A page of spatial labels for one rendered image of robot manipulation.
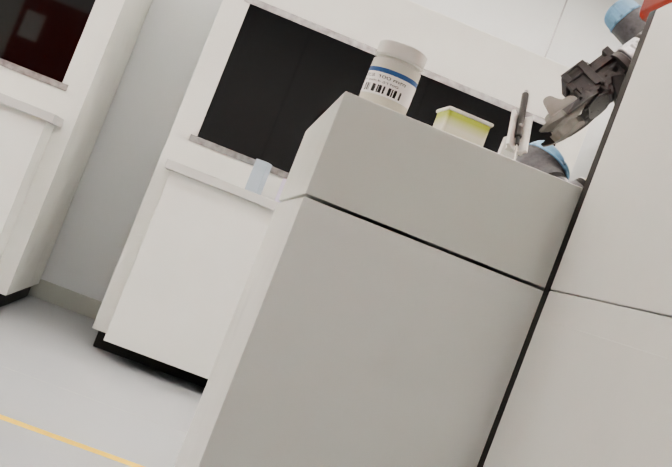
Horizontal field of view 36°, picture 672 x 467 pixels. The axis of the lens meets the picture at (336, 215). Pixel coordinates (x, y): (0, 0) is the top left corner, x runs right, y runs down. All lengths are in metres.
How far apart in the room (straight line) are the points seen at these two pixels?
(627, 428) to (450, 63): 3.93
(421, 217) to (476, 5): 4.57
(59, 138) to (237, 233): 0.92
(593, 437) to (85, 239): 4.72
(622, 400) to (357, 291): 0.43
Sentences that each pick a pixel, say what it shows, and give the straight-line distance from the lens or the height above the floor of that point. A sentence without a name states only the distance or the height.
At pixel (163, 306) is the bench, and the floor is 0.30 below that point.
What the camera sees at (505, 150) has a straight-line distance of 1.75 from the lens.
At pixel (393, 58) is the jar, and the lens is 1.42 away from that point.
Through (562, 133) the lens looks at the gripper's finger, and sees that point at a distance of 1.99.
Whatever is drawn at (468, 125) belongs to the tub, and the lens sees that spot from 1.58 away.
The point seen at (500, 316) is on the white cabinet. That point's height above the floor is 0.76.
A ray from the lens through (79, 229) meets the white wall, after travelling 5.66.
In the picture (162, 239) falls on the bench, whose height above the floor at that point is 0.57.
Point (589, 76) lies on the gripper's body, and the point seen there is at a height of 1.24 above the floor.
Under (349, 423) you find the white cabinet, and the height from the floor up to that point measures 0.56.
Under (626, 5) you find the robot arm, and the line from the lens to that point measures 2.20.
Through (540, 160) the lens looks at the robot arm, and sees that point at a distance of 2.35.
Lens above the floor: 0.75
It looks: 2 degrees up
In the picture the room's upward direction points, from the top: 21 degrees clockwise
